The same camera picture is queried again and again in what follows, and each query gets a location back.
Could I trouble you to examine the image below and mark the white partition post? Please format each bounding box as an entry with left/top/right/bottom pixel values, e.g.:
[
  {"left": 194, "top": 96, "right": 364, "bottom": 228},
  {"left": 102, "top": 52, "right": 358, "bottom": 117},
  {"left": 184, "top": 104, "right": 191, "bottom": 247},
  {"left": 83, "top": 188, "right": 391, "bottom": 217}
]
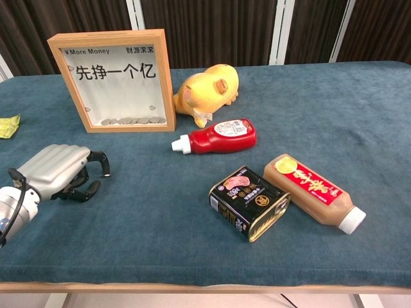
[
  {"left": 0, "top": 53, "right": 14, "bottom": 81},
  {"left": 329, "top": 0, "right": 356, "bottom": 64},
  {"left": 268, "top": 0, "right": 295, "bottom": 67},
  {"left": 125, "top": 0, "right": 145, "bottom": 31}
]

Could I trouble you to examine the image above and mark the black luncheon meat can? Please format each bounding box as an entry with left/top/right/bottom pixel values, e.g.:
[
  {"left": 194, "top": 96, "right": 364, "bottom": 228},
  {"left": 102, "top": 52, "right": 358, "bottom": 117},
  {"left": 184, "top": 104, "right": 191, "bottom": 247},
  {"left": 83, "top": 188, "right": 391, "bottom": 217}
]
[{"left": 209, "top": 165, "right": 292, "bottom": 243}]

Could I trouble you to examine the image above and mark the wooden money box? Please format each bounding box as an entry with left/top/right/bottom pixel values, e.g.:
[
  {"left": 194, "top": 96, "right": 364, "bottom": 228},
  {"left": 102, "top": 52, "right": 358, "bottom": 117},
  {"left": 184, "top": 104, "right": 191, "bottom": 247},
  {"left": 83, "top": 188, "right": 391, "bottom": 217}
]
[{"left": 47, "top": 28, "right": 177, "bottom": 134}]

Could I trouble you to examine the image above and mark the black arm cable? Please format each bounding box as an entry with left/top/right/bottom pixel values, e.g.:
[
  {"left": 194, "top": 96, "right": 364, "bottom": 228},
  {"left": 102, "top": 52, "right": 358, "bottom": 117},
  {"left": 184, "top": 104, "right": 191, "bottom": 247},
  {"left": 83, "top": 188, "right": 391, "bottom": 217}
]
[{"left": 0, "top": 168, "right": 29, "bottom": 248}]

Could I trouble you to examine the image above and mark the red ketchup bottle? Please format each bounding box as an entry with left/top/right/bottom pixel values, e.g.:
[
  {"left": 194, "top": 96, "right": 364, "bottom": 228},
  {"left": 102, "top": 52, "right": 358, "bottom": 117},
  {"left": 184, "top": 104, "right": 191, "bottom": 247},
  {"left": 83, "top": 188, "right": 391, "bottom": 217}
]
[{"left": 170, "top": 118, "right": 258, "bottom": 155}]

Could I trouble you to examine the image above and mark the yellow plush chick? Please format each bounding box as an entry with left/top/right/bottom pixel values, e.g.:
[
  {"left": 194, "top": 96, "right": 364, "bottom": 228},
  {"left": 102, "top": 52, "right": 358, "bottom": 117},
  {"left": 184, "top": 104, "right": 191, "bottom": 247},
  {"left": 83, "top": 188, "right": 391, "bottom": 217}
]
[{"left": 173, "top": 63, "right": 240, "bottom": 128}]

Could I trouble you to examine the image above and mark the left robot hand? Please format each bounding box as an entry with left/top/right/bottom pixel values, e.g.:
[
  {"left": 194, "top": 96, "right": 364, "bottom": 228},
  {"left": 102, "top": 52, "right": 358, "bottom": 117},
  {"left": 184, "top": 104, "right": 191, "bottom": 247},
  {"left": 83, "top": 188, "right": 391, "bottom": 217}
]
[{"left": 8, "top": 144, "right": 111, "bottom": 203}]

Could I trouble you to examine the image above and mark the brown drink bottle red label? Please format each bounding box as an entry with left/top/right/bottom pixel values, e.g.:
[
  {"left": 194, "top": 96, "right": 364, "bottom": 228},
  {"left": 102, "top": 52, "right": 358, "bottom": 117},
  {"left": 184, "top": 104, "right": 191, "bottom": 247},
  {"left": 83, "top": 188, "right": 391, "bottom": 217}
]
[{"left": 263, "top": 153, "right": 367, "bottom": 235}]

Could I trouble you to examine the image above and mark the blue table cloth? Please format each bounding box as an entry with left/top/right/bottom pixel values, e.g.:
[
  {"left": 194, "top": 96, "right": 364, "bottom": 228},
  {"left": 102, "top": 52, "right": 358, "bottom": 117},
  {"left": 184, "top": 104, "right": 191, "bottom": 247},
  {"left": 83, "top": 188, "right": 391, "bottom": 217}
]
[{"left": 0, "top": 60, "right": 411, "bottom": 286}]

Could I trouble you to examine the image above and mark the green snack packet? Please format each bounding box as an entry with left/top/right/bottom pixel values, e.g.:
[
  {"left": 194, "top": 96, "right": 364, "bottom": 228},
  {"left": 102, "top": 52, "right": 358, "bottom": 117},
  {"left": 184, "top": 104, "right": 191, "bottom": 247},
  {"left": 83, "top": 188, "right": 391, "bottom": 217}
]
[{"left": 0, "top": 113, "right": 21, "bottom": 139}]

